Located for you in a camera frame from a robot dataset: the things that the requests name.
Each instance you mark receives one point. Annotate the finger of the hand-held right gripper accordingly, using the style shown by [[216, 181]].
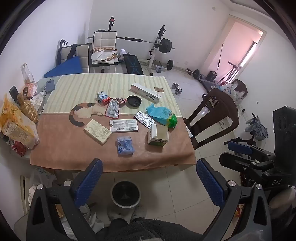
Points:
[[235, 162], [239, 147]]

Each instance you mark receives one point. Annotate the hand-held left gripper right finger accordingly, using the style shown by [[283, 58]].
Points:
[[210, 184]]

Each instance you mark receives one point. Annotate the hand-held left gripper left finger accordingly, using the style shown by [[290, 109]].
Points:
[[89, 184]]

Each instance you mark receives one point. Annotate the white trash bin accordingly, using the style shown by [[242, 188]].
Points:
[[126, 194]]

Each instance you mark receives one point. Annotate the cream medicine box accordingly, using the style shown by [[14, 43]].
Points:
[[97, 131]]

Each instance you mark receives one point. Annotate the white barcode box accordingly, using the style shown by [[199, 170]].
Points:
[[123, 125]]

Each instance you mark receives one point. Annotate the blue green plastic bag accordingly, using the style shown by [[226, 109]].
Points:
[[161, 114]]

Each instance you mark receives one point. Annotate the long white toothpaste box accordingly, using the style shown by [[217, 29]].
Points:
[[145, 93]]

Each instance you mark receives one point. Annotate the blue grey clothes pile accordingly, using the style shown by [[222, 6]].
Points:
[[257, 128]]

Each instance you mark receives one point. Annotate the small red box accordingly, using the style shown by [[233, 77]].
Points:
[[238, 210]]

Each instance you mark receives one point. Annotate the grey fluffy slipper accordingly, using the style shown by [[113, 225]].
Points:
[[138, 213], [114, 214]]

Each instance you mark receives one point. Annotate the dark wooden chair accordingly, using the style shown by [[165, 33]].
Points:
[[222, 111]]

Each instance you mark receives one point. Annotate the blue plastic wrapper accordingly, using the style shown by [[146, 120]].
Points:
[[125, 146]]

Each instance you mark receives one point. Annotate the white plastic bags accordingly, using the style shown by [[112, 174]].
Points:
[[234, 92]]

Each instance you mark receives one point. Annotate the open white green carton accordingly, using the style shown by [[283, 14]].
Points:
[[158, 135]]

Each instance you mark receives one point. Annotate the person's dark trouser legs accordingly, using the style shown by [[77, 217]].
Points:
[[150, 231]]

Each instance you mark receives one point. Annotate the clear medicine pouch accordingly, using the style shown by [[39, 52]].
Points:
[[112, 109]]

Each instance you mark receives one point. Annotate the red drink can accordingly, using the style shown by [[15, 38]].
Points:
[[18, 148]]

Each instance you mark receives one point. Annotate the chrome dumbbell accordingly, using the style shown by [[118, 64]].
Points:
[[177, 89]]

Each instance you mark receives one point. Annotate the barbell on floor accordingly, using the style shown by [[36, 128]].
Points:
[[196, 74]]

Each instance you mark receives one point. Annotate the silver blister pack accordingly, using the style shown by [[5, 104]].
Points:
[[144, 118]]

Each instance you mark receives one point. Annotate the red brown snack wrapper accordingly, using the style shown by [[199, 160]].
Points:
[[120, 101]]

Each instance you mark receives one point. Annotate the yellow snack bag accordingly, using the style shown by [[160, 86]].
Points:
[[16, 125]]

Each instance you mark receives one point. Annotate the black round lid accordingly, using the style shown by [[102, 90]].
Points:
[[134, 101]]

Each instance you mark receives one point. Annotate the gold bottle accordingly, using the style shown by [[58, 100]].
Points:
[[27, 109]]

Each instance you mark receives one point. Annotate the small brown card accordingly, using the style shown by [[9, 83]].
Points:
[[159, 89]]

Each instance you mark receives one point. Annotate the blue exercise mat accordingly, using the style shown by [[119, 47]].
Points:
[[67, 67]]

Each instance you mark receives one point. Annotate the barbell on rack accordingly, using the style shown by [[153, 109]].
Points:
[[166, 45]]

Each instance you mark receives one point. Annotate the clear glass bottle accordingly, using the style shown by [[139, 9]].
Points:
[[27, 74]]

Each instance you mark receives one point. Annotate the patterned cloth on chair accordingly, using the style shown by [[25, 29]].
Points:
[[104, 56]]

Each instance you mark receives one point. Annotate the black weight bench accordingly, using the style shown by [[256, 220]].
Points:
[[133, 63]]

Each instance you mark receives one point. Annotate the white padded chair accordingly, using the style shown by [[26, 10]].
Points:
[[104, 39], [83, 55]]

